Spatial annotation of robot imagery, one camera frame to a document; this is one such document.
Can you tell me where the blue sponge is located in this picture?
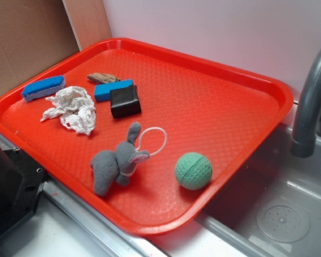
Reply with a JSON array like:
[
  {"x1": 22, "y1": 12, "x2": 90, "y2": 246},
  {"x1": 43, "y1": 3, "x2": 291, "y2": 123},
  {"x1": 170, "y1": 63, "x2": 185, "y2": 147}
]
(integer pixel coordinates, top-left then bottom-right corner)
[{"x1": 21, "y1": 75, "x2": 66, "y2": 102}]

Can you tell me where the black rectangular block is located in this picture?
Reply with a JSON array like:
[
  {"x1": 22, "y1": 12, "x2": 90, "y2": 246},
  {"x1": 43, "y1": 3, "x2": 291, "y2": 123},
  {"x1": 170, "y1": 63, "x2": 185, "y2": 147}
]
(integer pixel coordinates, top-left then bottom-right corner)
[{"x1": 110, "y1": 85, "x2": 141, "y2": 119}]

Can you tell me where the brown wood piece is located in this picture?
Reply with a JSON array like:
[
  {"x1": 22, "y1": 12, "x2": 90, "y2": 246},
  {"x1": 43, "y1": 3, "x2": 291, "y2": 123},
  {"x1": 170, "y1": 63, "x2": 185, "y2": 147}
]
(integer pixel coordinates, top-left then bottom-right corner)
[{"x1": 87, "y1": 73, "x2": 120, "y2": 84}]

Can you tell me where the green foam ball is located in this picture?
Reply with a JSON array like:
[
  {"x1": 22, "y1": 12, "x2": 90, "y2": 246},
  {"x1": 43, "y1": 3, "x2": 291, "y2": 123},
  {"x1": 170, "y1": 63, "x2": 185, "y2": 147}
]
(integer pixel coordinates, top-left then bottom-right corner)
[{"x1": 175, "y1": 152, "x2": 213, "y2": 190}]

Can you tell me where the grey plush elephant toy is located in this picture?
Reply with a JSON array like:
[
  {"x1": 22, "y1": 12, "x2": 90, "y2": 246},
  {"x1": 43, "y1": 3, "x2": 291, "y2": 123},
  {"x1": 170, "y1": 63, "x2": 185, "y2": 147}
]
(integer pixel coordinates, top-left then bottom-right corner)
[{"x1": 90, "y1": 122, "x2": 167, "y2": 197}]

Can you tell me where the grey plastic sink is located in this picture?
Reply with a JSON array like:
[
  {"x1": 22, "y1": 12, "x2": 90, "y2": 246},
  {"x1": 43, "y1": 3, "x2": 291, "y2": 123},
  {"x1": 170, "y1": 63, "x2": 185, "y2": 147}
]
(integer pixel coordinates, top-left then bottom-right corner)
[{"x1": 147, "y1": 122, "x2": 321, "y2": 257}]

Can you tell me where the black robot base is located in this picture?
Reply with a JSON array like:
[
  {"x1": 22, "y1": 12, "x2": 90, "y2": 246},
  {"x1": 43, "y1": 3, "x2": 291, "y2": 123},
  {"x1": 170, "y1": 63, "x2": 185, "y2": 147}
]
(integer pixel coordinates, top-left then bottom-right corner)
[{"x1": 0, "y1": 147, "x2": 47, "y2": 240}]

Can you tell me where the grey plastic faucet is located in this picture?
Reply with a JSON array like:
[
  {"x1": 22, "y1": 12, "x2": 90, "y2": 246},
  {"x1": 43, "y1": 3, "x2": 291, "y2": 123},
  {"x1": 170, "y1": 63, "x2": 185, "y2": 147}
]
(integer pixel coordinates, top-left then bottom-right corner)
[{"x1": 290, "y1": 50, "x2": 321, "y2": 158}]

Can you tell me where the white crumpled cloth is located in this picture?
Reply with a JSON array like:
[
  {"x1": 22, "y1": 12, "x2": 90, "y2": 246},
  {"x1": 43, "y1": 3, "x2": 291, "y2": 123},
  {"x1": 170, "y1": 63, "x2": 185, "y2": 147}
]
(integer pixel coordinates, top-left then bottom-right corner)
[{"x1": 41, "y1": 86, "x2": 96, "y2": 136}]

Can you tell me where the red plastic tray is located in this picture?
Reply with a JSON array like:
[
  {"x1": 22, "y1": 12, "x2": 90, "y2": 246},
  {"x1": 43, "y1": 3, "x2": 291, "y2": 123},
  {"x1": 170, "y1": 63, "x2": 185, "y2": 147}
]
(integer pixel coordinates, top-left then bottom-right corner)
[{"x1": 0, "y1": 39, "x2": 293, "y2": 236}]

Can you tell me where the brown cardboard panel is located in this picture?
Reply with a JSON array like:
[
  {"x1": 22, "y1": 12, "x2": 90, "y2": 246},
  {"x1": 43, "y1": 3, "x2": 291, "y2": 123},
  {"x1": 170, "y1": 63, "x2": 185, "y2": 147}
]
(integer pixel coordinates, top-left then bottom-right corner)
[{"x1": 0, "y1": 1, "x2": 111, "y2": 96}]

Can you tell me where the blue rectangular block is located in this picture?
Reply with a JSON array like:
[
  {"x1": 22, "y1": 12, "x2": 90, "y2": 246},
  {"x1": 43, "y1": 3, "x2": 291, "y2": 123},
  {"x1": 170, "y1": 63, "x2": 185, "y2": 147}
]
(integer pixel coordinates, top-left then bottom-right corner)
[{"x1": 94, "y1": 79, "x2": 134, "y2": 102}]

